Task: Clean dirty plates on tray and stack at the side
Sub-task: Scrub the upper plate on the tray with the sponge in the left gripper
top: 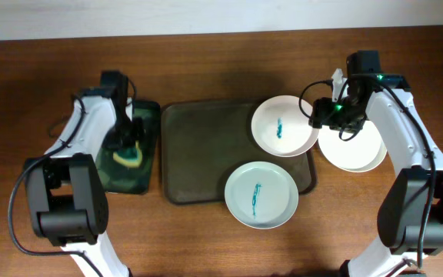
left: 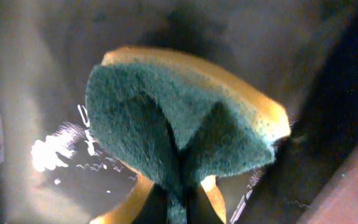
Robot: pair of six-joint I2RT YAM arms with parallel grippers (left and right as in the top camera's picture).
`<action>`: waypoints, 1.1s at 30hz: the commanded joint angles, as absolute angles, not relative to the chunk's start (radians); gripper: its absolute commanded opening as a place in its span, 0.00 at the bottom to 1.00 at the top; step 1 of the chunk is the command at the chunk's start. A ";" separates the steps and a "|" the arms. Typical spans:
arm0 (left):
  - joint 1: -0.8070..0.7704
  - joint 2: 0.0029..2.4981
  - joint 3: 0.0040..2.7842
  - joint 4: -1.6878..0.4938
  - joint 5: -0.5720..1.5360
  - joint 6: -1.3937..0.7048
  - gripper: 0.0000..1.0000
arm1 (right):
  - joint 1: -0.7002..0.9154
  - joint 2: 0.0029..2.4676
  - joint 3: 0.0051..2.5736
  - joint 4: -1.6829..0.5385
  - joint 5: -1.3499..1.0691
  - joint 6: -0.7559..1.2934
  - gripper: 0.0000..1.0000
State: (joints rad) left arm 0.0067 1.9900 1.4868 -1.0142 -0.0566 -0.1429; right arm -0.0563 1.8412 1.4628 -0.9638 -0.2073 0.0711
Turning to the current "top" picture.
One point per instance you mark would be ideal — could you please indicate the green yellow sponge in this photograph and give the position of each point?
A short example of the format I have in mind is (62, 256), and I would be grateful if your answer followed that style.
(129, 157)

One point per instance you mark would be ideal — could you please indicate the brown serving tray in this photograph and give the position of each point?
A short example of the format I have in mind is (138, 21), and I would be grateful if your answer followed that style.
(204, 142)

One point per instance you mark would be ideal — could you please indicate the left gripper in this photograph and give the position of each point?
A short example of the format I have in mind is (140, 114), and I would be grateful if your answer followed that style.
(128, 139)

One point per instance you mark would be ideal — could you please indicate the white plate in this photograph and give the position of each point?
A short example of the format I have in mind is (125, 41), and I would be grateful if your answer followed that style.
(280, 128)
(361, 154)

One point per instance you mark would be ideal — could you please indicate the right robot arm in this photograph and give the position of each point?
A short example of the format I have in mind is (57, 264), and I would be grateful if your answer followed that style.
(410, 219)

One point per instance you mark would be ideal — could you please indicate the black water tray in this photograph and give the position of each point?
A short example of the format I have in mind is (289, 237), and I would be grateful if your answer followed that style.
(118, 178)

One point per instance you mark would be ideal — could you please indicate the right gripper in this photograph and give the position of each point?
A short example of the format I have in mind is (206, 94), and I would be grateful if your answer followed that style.
(320, 116)

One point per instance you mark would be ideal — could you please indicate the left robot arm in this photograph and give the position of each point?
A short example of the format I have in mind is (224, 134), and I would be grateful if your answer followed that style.
(65, 195)

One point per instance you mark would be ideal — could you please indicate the pale green plate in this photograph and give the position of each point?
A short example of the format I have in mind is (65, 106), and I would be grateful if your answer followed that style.
(261, 195)

